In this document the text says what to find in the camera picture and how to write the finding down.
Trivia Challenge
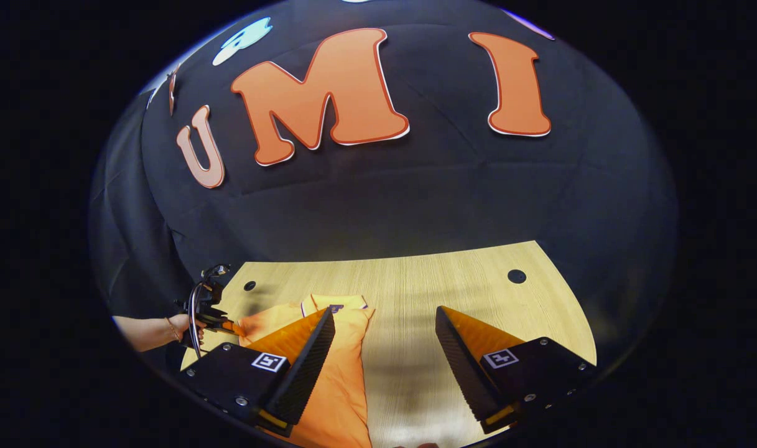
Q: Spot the black backdrop cloth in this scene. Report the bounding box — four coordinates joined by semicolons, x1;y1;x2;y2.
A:
139;0;679;302

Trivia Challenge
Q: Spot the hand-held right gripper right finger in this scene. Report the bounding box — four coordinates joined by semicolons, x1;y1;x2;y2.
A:
435;305;598;436

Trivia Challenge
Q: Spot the orange T-shirt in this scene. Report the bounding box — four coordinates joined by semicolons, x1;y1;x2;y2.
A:
238;294;376;448

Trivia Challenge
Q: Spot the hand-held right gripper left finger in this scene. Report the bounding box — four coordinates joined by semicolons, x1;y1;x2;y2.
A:
179;308;337;438

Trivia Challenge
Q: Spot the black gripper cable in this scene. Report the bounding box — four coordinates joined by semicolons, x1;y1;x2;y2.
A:
188;281;208;360

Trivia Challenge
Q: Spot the dark grey side cloth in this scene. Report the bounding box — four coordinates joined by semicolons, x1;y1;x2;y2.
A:
90;93;193;319

